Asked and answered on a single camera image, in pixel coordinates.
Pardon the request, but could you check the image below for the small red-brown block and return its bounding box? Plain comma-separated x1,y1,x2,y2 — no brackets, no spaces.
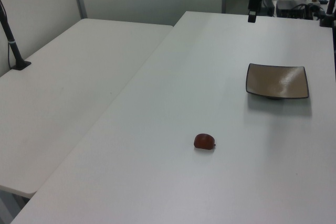
194,133,217,151

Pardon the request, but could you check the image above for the black camera stand pole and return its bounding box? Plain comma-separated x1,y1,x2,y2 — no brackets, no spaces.
0,0,32,71

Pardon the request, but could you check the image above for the black control box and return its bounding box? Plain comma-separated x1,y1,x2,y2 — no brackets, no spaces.
275,0,316,20

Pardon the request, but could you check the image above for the square brown ceramic plate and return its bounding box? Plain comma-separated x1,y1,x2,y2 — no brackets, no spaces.
245,63,310,101

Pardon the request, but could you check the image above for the black clamped stand pole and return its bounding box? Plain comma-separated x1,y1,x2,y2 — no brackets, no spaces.
318,0,336,28

